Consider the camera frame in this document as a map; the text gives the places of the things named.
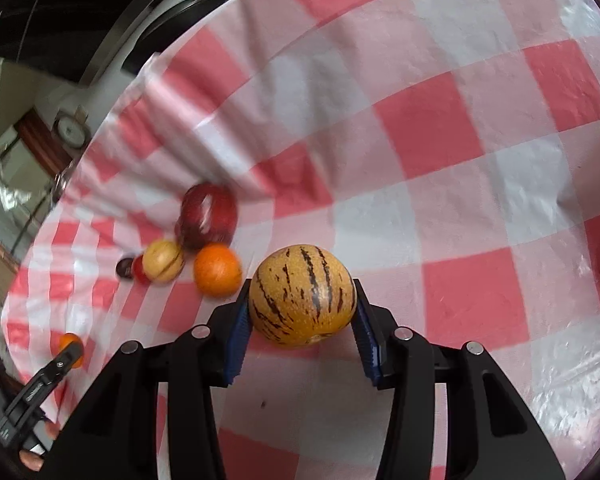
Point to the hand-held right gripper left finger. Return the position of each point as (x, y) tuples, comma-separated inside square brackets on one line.
[(237, 345)]

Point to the small striped yellow melon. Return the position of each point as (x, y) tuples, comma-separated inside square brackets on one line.
[(162, 260)]

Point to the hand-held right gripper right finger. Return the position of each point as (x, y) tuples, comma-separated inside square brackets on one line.
[(367, 345)]

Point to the red white checkered tablecloth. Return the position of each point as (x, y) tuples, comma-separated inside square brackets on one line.
[(430, 185)]

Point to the dark red apple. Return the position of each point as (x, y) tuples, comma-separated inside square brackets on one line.
[(214, 207)]

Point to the brown wooden door frame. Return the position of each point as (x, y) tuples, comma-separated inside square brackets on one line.
[(40, 150)]

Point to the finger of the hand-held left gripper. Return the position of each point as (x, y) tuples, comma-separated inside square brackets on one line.
[(47, 377)]

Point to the medium orange tangerine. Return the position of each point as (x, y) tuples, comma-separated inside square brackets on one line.
[(217, 270)]

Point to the person's left hand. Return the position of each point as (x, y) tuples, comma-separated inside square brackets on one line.
[(32, 460)]

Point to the tiny orange citrus fruit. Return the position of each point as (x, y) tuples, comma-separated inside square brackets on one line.
[(69, 343)]

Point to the large striped yellow melon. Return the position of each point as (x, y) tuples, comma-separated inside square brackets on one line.
[(300, 295)]

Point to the small dark purple fruit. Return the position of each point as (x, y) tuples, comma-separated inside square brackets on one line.
[(124, 267)]

